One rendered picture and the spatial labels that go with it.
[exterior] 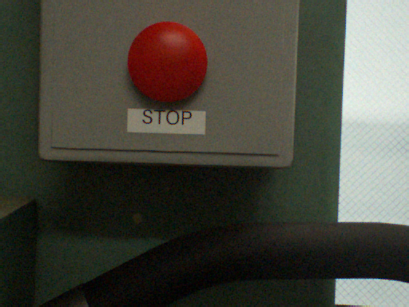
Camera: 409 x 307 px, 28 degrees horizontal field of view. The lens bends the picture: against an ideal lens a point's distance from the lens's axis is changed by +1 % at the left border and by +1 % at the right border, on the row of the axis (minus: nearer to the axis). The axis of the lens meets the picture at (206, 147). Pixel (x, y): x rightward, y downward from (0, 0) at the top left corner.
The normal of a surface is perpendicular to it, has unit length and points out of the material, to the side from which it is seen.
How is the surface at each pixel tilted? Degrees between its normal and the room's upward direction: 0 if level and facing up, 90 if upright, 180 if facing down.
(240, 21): 90
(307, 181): 90
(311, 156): 90
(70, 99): 90
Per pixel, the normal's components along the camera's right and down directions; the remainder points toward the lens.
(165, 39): 0.00, -0.11
